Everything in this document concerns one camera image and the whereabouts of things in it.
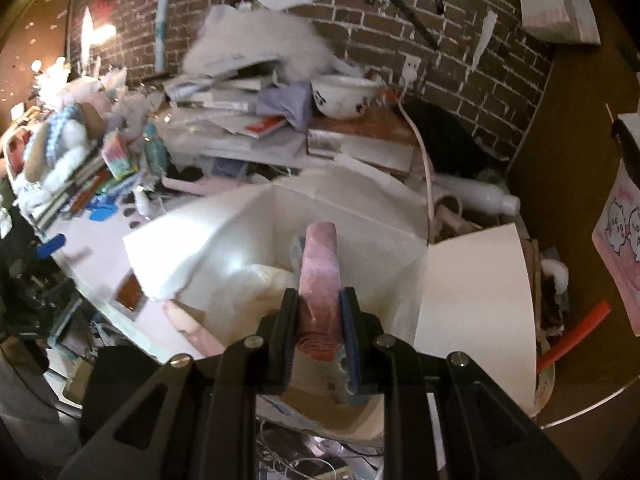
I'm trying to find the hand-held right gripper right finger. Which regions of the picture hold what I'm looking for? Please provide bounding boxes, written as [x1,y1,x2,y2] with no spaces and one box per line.
[339,287,583,480]

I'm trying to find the white fluffy fur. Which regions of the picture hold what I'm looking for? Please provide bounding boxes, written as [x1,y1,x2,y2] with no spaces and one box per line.
[182,7,333,81]

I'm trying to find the small blue object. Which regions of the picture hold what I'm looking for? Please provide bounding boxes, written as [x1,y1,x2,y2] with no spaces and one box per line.
[90,200,118,223]

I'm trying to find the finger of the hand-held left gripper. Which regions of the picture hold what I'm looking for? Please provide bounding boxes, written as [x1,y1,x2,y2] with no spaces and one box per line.
[37,234,67,260]

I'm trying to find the pile of books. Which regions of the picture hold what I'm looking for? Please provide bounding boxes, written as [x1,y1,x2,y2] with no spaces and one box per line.
[30,155,146,226]

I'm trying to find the pink cartoon print cloth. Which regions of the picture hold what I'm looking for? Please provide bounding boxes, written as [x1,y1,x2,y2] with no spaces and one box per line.
[592,160,640,336]

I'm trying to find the clear spray bottle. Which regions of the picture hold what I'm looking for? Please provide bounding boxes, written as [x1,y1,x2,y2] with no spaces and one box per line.
[134,185,153,221]

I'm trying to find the stack of books and papers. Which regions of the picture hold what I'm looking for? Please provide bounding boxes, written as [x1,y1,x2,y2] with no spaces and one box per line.
[160,60,321,161]

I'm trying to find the white paper strip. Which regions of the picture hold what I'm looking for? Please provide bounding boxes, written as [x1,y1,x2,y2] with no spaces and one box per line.
[470,10,498,68]

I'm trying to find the shiny flat box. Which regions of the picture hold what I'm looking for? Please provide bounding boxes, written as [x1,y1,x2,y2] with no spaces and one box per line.
[306,110,416,176]

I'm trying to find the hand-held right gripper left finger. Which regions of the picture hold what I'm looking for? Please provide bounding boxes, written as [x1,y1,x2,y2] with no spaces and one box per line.
[57,286,301,480]

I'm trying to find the black clip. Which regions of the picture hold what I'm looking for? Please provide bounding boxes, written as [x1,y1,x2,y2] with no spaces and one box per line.
[612,115,640,181]

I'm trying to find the black tripod legs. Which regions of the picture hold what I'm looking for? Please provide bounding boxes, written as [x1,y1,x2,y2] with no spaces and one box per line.
[350,0,446,51]

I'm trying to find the brown snack packet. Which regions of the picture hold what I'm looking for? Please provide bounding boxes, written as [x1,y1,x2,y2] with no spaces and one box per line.
[111,272,151,320]

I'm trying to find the white power cable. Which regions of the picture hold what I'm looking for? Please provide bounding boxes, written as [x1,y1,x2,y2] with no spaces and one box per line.
[400,80,436,246]

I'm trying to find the green plastic bottle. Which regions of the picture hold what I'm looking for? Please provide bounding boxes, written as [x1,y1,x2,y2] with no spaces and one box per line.
[142,125,168,176]

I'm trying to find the white plastic bottle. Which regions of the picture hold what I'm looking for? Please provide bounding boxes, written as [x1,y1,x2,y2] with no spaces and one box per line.
[435,177,521,216]

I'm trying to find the pink cartoon desk mat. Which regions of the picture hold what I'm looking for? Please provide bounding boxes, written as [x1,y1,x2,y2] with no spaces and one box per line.
[50,200,211,361]

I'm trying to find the white paper bag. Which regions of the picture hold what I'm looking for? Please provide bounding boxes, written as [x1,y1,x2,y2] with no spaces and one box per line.
[515,0,601,46]

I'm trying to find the cream tissue packet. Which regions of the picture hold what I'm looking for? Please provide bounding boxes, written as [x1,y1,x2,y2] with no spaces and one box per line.
[215,262,301,331]

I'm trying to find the orange tube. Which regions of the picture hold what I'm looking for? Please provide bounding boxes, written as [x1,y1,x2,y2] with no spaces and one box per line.
[537,300,612,366]

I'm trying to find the teal patterned pole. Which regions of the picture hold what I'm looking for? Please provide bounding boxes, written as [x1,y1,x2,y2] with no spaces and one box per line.
[155,0,176,73]

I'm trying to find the purple cloth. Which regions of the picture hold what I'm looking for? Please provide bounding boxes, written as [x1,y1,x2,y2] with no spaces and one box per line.
[256,82,315,133]

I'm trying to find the black bag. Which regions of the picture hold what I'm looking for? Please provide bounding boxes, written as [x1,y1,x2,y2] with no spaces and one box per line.
[400,100,506,181]

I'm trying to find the white panda bowl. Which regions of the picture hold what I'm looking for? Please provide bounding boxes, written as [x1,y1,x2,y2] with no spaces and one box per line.
[311,74,380,120]

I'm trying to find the white plush toy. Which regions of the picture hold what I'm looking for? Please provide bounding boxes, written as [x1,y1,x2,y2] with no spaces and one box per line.
[20,77,116,196]

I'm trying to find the tangle of cables and plastic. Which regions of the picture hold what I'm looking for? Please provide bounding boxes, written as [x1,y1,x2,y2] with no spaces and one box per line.
[255,425,351,480]

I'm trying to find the small colourful striped box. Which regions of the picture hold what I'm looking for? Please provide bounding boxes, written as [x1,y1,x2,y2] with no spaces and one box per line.
[100,130,138,181]

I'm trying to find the long pink packet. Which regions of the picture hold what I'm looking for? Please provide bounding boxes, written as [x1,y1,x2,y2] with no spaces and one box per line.
[291,221,351,406]

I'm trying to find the small white furry toy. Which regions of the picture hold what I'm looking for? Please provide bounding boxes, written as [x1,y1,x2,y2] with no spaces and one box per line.
[540,257,571,306]

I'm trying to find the pink cartoon printed box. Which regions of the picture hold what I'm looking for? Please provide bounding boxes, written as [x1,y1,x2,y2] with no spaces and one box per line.
[122,167,541,441]

